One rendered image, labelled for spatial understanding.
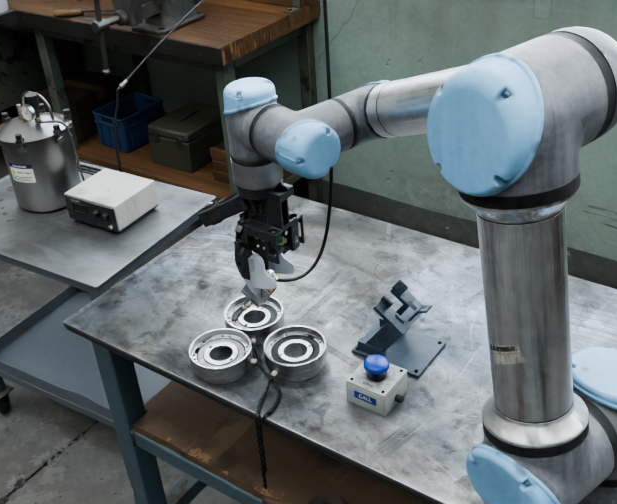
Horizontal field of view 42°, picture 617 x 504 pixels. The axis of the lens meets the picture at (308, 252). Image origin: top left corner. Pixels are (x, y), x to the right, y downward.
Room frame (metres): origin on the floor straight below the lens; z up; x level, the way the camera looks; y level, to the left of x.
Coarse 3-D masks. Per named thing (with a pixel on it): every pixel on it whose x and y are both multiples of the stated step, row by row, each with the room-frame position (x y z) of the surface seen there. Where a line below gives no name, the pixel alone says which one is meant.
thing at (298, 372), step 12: (276, 336) 1.08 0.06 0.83; (264, 348) 1.04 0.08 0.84; (288, 348) 1.06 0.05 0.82; (300, 348) 1.06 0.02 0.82; (324, 348) 1.02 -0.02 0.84; (288, 360) 1.01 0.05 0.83; (300, 360) 1.01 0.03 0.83; (312, 360) 1.00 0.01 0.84; (324, 360) 1.02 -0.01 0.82; (288, 372) 0.99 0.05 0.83; (300, 372) 0.99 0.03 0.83; (312, 372) 0.99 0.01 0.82
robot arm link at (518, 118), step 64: (512, 64) 0.68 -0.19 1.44; (576, 64) 0.70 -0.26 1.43; (448, 128) 0.68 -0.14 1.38; (512, 128) 0.63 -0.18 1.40; (576, 128) 0.66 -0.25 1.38; (512, 192) 0.64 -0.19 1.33; (576, 192) 0.66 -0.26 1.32; (512, 256) 0.65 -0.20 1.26; (512, 320) 0.64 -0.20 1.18; (512, 384) 0.63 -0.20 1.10; (512, 448) 0.61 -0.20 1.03; (576, 448) 0.60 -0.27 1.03
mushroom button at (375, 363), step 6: (378, 354) 0.96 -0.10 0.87; (366, 360) 0.95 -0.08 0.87; (372, 360) 0.95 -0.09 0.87; (378, 360) 0.95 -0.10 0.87; (384, 360) 0.95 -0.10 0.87; (366, 366) 0.94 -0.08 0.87; (372, 366) 0.93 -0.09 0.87; (378, 366) 0.93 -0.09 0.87; (384, 366) 0.93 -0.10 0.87; (372, 372) 0.93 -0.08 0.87; (378, 372) 0.93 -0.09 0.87; (384, 372) 0.93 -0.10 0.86
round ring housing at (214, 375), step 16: (208, 336) 1.09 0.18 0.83; (224, 336) 1.09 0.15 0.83; (240, 336) 1.08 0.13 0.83; (192, 352) 1.05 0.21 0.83; (208, 352) 1.05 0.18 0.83; (224, 352) 1.07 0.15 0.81; (192, 368) 1.02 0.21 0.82; (208, 368) 1.00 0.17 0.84; (224, 368) 0.99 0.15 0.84; (240, 368) 1.01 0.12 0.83
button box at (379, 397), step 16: (400, 368) 0.96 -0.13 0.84; (352, 384) 0.93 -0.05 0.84; (368, 384) 0.93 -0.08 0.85; (384, 384) 0.92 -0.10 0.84; (400, 384) 0.94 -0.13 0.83; (352, 400) 0.93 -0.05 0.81; (368, 400) 0.91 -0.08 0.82; (384, 400) 0.90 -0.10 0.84; (400, 400) 0.91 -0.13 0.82; (384, 416) 0.90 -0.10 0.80
